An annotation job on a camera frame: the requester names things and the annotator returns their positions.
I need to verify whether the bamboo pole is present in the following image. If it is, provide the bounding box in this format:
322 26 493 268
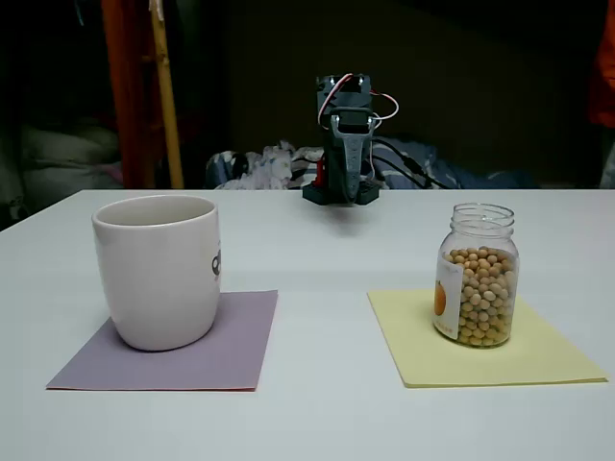
148 0 185 189

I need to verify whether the white ceramic mug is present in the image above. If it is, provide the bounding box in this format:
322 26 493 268
90 194 223 352

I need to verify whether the yellow paper sheet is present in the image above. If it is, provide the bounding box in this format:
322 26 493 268
367 287 608 389

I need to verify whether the orange wooden post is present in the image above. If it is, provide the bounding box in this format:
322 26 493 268
100 0 160 189

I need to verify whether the floral patterned bedsheet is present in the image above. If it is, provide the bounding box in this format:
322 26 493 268
205 138 537 190

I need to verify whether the purple paper sheet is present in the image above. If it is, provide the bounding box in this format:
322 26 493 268
45 289 280 394

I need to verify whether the clear jar with orange label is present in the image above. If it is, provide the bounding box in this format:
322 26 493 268
433 202 522 351

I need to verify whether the black power cable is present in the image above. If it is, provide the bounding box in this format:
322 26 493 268
370 137 436 189

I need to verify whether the grey pillow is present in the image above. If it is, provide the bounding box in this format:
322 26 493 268
0 117 124 231

